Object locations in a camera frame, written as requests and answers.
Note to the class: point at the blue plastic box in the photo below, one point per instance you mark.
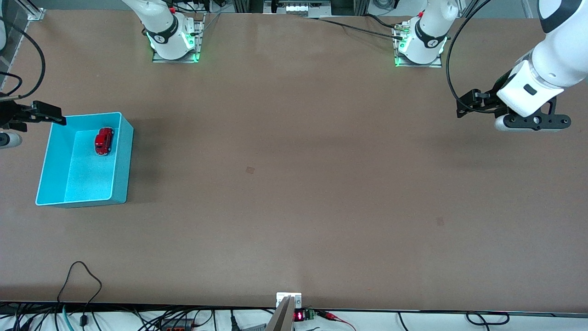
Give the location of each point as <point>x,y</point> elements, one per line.
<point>87,184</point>

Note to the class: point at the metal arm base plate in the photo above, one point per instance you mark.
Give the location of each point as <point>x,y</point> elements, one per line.
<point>200,37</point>
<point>422,65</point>

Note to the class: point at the red led display module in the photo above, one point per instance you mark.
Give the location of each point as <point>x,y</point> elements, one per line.
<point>299,316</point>

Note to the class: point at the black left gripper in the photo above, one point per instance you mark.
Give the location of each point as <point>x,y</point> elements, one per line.
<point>490,102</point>

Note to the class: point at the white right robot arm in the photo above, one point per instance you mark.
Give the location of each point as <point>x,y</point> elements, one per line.
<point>163,27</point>

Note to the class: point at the aluminium frame profile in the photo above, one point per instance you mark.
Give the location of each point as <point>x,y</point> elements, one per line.
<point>36,13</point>

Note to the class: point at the red beetle toy car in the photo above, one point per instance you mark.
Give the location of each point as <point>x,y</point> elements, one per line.
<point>104,140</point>

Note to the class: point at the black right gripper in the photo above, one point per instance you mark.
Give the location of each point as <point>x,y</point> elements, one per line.
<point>10,113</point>

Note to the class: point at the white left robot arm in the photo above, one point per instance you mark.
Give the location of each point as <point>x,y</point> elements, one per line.
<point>560,59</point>

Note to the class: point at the red clip lead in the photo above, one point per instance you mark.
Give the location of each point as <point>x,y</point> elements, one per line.
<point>335,317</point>

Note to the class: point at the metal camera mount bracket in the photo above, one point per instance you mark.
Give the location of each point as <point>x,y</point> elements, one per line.
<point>284,317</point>

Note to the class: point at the black power strip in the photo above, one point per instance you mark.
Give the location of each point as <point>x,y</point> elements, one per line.
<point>177,325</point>

